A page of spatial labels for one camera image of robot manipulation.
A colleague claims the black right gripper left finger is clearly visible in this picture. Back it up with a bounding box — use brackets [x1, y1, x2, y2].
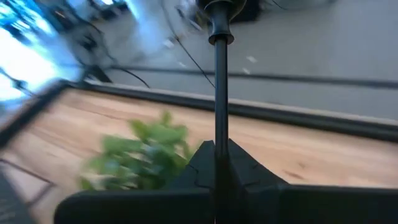
[54, 139, 216, 224]

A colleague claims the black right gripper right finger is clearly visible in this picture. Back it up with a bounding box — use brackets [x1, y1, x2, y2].
[228, 139, 398, 224]

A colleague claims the tall black candlestick holder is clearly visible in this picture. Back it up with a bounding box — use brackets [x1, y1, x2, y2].
[195, 0, 248, 194]

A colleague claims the green artificial potted plant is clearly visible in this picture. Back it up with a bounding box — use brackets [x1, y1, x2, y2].
[77, 111, 201, 191]

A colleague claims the long black floor cable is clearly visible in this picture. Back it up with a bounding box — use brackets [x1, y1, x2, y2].
[172, 32, 217, 90]

